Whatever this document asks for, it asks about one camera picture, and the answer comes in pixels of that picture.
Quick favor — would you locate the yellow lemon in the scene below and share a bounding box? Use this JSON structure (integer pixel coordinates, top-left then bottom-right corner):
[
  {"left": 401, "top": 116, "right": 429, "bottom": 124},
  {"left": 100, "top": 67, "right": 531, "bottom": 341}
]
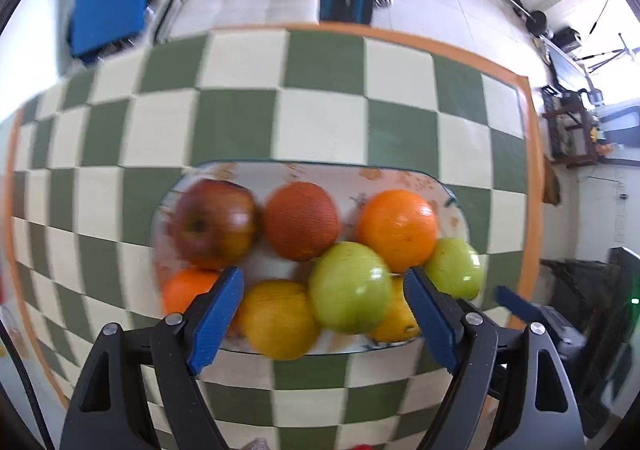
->
[
  {"left": 370, "top": 276, "right": 421, "bottom": 344},
  {"left": 236, "top": 279, "right": 321, "bottom": 361}
]

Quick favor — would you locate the green apple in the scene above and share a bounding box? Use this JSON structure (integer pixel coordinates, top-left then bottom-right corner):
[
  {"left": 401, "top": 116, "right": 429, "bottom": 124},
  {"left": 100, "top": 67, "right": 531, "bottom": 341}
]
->
[
  {"left": 308, "top": 241, "right": 393, "bottom": 335},
  {"left": 424, "top": 238, "right": 485, "bottom": 300}
]

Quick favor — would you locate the red apple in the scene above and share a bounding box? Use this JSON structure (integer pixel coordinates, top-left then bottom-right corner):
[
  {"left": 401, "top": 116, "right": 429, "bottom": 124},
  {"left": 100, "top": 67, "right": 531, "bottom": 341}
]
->
[{"left": 169, "top": 179, "right": 260, "bottom": 270}]

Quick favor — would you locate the dark red orange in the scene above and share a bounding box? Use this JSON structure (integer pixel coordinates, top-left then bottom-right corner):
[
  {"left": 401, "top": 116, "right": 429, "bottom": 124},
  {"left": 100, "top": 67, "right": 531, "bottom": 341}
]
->
[{"left": 262, "top": 181, "right": 341, "bottom": 262}]

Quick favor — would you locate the small wooden stool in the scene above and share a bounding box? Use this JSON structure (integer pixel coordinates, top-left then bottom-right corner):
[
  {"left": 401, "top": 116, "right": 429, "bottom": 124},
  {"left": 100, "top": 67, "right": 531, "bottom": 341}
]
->
[{"left": 542, "top": 155, "right": 561, "bottom": 206}]

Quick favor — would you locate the dark wooden chair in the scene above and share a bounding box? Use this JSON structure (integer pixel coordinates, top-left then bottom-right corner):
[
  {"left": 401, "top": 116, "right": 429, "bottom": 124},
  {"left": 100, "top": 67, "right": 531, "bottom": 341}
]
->
[{"left": 540, "top": 84, "right": 640, "bottom": 168}]

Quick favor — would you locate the green checkered tablecloth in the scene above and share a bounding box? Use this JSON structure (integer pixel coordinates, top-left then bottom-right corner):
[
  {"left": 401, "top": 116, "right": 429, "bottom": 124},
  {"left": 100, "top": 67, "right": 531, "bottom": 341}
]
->
[{"left": 1, "top": 25, "right": 541, "bottom": 435}]

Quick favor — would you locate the floral oval plate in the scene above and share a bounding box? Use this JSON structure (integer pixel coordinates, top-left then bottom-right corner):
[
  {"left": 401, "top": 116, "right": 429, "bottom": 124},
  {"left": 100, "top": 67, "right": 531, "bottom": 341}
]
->
[{"left": 151, "top": 162, "right": 466, "bottom": 360}]

